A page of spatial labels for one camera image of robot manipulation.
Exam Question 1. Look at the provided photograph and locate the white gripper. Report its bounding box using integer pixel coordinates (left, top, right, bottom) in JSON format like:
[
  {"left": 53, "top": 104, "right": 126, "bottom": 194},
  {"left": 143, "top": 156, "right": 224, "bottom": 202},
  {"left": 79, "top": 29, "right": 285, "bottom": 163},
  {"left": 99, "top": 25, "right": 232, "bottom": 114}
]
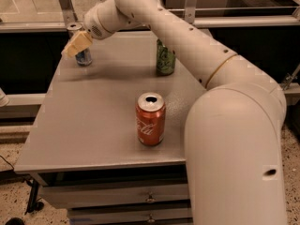
[{"left": 61, "top": 0, "right": 121, "bottom": 58}]

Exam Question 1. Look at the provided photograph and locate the silver blue redbull can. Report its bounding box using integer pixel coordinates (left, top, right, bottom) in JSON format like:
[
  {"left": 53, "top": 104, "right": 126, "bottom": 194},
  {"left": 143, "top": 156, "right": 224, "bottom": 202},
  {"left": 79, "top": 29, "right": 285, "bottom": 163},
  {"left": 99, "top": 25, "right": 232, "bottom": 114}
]
[{"left": 67, "top": 22, "right": 92, "bottom": 67}]

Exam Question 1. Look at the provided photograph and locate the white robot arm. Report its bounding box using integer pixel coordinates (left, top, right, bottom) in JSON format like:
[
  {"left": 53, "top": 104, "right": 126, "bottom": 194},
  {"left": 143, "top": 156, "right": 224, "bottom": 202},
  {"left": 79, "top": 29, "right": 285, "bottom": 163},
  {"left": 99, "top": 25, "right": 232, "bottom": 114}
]
[{"left": 63, "top": 0, "right": 288, "bottom": 225}]

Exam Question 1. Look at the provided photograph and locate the green soda can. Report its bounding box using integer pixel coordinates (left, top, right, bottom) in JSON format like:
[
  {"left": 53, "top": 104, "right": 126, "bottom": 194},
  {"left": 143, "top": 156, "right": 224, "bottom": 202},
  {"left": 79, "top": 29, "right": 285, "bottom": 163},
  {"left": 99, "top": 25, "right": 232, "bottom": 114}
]
[{"left": 156, "top": 39, "right": 175, "bottom": 76}]

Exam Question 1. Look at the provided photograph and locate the red coke can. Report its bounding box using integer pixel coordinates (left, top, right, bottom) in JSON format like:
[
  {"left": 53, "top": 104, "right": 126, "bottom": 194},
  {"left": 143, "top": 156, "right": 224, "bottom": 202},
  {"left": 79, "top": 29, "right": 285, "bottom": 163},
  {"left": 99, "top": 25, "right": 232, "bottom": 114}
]
[{"left": 136, "top": 92, "right": 166, "bottom": 146}]

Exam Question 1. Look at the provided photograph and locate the grey cabinet table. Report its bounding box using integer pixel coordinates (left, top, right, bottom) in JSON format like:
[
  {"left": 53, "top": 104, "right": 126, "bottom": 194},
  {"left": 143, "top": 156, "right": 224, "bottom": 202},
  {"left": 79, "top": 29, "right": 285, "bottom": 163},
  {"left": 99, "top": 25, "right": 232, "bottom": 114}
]
[{"left": 13, "top": 28, "right": 214, "bottom": 225}]

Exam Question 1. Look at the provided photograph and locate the grey top drawer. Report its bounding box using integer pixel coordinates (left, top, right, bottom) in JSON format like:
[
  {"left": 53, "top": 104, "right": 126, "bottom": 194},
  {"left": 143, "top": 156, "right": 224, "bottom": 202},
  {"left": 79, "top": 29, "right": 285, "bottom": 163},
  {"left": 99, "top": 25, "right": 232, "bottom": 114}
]
[{"left": 39, "top": 180, "right": 189, "bottom": 209}]

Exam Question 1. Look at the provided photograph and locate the grey drawer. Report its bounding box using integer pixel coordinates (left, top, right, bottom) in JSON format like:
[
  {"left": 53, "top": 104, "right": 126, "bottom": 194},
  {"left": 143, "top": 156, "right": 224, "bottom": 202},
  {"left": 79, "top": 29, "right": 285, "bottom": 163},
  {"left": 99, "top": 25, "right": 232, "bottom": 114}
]
[
  {"left": 67, "top": 202, "right": 193, "bottom": 225},
  {"left": 39, "top": 180, "right": 189, "bottom": 209}
]

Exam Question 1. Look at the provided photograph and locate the metal top drawer knob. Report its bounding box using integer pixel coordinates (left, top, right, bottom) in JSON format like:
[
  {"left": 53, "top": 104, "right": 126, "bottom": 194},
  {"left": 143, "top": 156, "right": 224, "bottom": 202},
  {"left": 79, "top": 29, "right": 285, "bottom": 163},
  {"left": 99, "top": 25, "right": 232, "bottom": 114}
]
[{"left": 145, "top": 192, "right": 156, "bottom": 203}]

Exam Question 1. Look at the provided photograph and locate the metal drawer knob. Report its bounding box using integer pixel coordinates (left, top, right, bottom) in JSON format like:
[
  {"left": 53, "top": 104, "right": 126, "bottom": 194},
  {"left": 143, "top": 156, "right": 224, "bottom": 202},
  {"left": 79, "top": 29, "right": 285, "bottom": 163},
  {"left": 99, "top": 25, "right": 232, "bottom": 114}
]
[
  {"left": 147, "top": 214, "right": 156, "bottom": 224},
  {"left": 145, "top": 192, "right": 156, "bottom": 203}
]

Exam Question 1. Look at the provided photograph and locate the metal lower drawer knob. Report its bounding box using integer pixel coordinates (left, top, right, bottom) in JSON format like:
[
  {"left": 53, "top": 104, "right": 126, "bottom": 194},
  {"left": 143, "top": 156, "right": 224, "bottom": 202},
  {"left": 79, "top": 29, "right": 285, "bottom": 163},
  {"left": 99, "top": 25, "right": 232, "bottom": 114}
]
[{"left": 147, "top": 214, "right": 156, "bottom": 224}]

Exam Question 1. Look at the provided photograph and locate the grey lower drawer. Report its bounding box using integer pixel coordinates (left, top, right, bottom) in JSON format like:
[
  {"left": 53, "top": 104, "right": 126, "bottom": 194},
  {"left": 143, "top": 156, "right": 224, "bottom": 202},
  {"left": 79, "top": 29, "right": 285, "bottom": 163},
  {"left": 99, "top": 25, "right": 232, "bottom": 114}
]
[{"left": 67, "top": 202, "right": 193, "bottom": 225}]

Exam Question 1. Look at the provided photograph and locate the black cable on floor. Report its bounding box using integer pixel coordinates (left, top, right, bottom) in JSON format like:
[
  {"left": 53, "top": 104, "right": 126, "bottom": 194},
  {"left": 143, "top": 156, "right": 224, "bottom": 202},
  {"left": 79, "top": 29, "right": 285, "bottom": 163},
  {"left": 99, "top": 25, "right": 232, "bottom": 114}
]
[{"left": 0, "top": 154, "right": 45, "bottom": 214}]

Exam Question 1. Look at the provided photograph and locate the metal railing frame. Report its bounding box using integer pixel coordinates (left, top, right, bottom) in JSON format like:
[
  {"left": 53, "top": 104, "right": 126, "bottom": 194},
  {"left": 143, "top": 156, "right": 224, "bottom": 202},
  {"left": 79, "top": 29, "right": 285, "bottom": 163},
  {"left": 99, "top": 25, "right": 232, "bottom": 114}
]
[{"left": 0, "top": 0, "right": 300, "bottom": 32}]

